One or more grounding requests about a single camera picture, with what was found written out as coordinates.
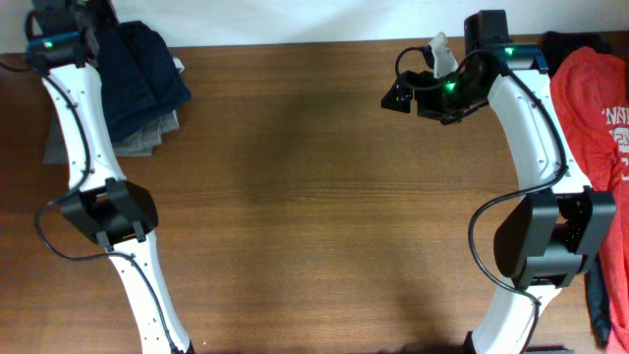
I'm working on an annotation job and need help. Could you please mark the navy blue shorts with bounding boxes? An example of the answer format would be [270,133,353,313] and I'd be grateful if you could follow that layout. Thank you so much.
[96,21,192,142]

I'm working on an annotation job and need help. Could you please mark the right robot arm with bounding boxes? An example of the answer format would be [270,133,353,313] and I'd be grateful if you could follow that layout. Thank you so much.
[381,10,616,353]

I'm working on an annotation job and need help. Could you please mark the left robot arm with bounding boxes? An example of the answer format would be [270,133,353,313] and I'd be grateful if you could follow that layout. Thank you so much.
[25,1,195,354]

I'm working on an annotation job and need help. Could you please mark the black garment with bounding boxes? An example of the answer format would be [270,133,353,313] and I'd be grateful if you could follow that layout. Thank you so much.
[542,31,613,348]

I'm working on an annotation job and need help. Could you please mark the red t-shirt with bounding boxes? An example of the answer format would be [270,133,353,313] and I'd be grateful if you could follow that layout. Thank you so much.
[550,46,628,353]

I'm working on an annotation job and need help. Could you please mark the grey folded shorts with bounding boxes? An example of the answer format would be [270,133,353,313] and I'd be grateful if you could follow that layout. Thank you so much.
[42,56,186,165]

